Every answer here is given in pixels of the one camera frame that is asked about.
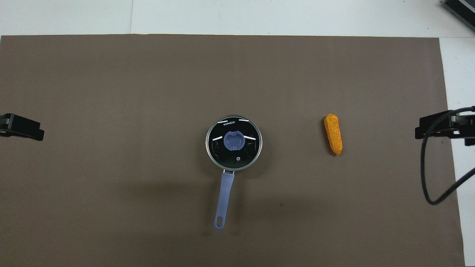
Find glass lid with blue knob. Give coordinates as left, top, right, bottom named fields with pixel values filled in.
left=206, top=115, right=262, bottom=171

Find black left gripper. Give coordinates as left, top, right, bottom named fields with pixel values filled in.
left=0, top=113, right=45, bottom=141

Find grey ribbed metal device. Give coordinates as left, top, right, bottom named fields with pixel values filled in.
left=441, top=0, right=475, bottom=22

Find brown table mat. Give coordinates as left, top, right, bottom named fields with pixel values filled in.
left=0, top=34, right=466, bottom=267

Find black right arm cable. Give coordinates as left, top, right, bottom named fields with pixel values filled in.
left=420, top=106, right=475, bottom=205

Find dark blue saucepan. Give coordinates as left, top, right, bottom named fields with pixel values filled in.
left=205, top=115, right=263, bottom=231

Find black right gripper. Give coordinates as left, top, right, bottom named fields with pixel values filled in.
left=415, top=110, right=475, bottom=146

